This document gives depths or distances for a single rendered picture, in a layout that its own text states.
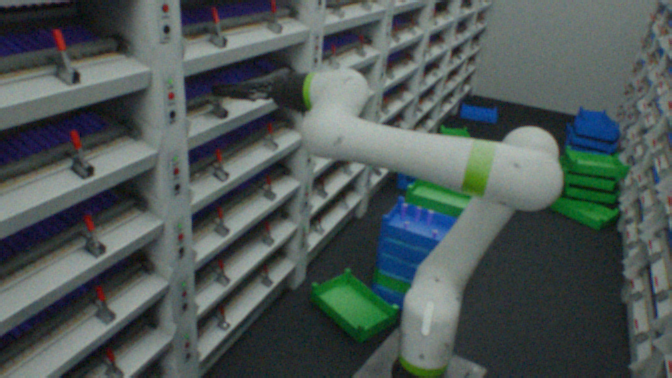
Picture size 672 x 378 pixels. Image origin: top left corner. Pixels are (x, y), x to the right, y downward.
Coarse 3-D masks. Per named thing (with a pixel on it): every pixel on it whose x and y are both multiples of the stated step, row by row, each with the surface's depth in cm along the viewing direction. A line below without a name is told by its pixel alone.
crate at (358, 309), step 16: (320, 288) 208; (336, 288) 215; (352, 288) 216; (368, 288) 208; (320, 304) 202; (336, 304) 206; (352, 304) 207; (368, 304) 207; (384, 304) 202; (336, 320) 196; (352, 320) 198; (368, 320) 199; (384, 320) 193; (352, 336) 190; (368, 336) 190
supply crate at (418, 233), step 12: (384, 216) 194; (396, 216) 210; (408, 216) 210; (420, 216) 209; (432, 216) 206; (444, 216) 204; (384, 228) 195; (396, 228) 193; (408, 228) 202; (420, 228) 203; (432, 228) 204; (444, 228) 204; (408, 240) 193; (420, 240) 190; (432, 240) 188
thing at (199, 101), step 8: (272, 72) 163; (280, 72) 165; (288, 72) 170; (248, 80) 152; (256, 80) 154; (264, 80) 158; (272, 80) 162; (200, 96) 134; (208, 96) 136; (192, 104) 130; (200, 104) 134
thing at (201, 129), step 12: (276, 60) 173; (288, 60) 171; (228, 108) 140; (240, 108) 142; (252, 108) 145; (264, 108) 152; (192, 120) 129; (204, 120) 131; (216, 120) 133; (228, 120) 136; (240, 120) 142; (192, 132) 125; (204, 132) 128; (216, 132) 134; (192, 144) 126
